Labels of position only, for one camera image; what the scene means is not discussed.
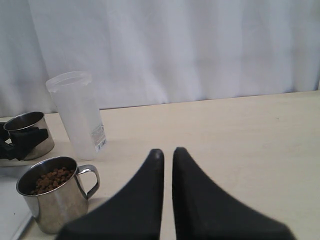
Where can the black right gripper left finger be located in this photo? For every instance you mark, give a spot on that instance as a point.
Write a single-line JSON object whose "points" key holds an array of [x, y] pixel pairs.
{"points": [[133, 213]]}

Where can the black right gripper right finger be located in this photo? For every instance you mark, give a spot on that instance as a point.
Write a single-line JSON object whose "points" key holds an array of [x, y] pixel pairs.
{"points": [[204, 211]]}

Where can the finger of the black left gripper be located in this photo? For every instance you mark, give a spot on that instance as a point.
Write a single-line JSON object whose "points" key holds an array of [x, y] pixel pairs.
{"points": [[20, 144]]}

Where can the clear plastic tall container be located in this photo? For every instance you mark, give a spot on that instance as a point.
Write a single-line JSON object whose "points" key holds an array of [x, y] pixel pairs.
{"points": [[74, 97]]}

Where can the steel mug with kibble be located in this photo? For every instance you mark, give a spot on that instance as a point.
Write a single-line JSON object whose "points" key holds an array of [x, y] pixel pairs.
{"points": [[54, 192]]}

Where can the white plastic tray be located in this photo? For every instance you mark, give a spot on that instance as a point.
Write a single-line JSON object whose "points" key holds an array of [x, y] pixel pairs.
{"points": [[14, 212]]}

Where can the white curtain backdrop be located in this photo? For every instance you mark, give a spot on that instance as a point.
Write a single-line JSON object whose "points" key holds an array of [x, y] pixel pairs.
{"points": [[145, 52]]}

